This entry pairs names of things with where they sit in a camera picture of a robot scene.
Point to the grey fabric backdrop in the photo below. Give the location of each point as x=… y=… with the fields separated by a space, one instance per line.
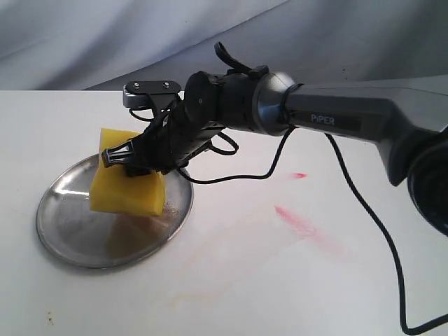
x=77 y=45

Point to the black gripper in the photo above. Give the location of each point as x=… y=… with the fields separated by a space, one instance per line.
x=169 y=142

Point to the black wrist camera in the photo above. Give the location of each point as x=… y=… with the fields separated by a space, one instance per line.
x=151 y=94

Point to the round stainless steel plate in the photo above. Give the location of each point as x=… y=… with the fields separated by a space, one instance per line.
x=71 y=232

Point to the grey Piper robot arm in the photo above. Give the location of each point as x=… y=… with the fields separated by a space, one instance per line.
x=406 y=119

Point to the yellow sponge block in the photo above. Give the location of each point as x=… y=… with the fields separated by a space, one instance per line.
x=112 y=191

